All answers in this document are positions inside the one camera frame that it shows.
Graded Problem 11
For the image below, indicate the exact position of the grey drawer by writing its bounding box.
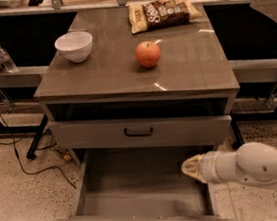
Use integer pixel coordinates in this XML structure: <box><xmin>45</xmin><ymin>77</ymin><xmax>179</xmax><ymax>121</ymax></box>
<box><xmin>57</xmin><ymin>146</ymin><xmax>233</xmax><ymax>221</ymax></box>
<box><xmin>50</xmin><ymin>115</ymin><xmax>231</xmax><ymax>149</ymax></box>

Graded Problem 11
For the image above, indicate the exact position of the clear plastic water bottle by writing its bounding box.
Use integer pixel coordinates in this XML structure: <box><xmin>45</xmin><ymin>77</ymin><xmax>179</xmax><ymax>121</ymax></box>
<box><xmin>0</xmin><ymin>46</ymin><xmax>18</xmax><ymax>73</ymax></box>

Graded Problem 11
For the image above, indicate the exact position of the white ceramic bowl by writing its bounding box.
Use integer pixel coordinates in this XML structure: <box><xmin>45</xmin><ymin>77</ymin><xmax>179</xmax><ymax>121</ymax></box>
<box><xmin>55</xmin><ymin>31</ymin><xmax>93</xmax><ymax>63</ymax></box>

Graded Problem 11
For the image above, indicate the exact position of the black floor cable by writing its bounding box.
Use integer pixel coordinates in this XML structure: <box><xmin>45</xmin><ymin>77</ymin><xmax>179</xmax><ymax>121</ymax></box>
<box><xmin>0</xmin><ymin>57</ymin><xmax>79</xmax><ymax>199</ymax></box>

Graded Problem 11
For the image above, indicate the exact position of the grey side bench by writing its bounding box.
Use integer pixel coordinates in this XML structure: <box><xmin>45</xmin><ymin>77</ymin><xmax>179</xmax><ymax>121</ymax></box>
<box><xmin>229</xmin><ymin>59</ymin><xmax>277</xmax><ymax>84</ymax></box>
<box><xmin>0</xmin><ymin>66</ymin><xmax>48</xmax><ymax>88</ymax></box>

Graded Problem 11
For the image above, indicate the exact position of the brown chip bag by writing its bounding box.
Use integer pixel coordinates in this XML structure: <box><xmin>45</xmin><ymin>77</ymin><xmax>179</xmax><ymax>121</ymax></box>
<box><xmin>128</xmin><ymin>0</ymin><xmax>201</xmax><ymax>34</ymax></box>

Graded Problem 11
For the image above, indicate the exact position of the grey side bench right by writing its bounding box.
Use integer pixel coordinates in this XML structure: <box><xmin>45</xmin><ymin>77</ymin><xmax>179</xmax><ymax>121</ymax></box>
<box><xmin>229</xmin><ymin>59</ymin><xmax>277</xmax><ymax>84</ymax></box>

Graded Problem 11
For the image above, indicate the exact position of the red apple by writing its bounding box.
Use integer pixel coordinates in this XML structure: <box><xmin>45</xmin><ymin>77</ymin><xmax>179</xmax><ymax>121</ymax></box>
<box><xmin>135</xmin><ymin>41</ymin><xmax>161</xmax><ymax>68</ymax></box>

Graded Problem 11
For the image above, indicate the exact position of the grey side bench left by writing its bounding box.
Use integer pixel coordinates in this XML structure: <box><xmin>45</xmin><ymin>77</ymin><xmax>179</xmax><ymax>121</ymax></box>
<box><xmin>0</xmin><ymin>66</ymin><xmax>48</xmax><ymax>88</ymax></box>

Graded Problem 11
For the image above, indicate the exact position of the grey drawer cabinet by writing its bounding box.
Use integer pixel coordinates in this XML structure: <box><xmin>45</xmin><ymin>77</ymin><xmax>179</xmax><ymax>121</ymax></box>
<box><xmin>23</xmin><ymin>0</ymin><xmax>249</xmax><ymax>183</ymax></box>

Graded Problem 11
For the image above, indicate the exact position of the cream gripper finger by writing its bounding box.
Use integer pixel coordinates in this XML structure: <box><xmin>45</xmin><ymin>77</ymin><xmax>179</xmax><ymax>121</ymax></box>
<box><xmin>181</xmin><ymin>154</ymin><xmax>204</xmax><ymax>180</ymax></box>

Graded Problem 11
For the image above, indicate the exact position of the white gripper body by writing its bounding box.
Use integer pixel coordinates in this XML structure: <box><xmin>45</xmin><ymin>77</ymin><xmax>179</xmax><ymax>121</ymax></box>
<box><xmin>197</xmin><ymin>151</ymin><xmax>242</xmax><ymax>184</ymax></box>

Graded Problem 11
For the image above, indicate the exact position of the grey top drawer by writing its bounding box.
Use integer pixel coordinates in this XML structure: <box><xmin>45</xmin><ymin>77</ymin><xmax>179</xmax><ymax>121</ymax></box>
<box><xmin>50</xmin><ymin>115</ymin><xmax>231</xmax><ymax>149</ymax></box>

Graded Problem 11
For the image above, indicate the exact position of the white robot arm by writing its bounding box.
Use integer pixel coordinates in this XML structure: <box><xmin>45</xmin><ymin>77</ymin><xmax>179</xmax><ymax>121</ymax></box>
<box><xmin>181</xmin><ymin>142</ymin><xmax>277</xmax><ymax>188</ymax></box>

